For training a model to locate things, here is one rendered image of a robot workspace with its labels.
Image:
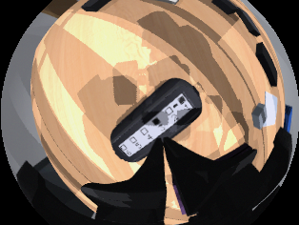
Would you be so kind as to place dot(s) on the white flat rectangular sheet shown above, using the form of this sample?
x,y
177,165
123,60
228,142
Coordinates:
x,y
271,106

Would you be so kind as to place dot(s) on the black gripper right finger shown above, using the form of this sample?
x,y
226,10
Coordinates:
x,y
197,177

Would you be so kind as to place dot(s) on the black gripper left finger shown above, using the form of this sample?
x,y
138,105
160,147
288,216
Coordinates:
x,y
146,189

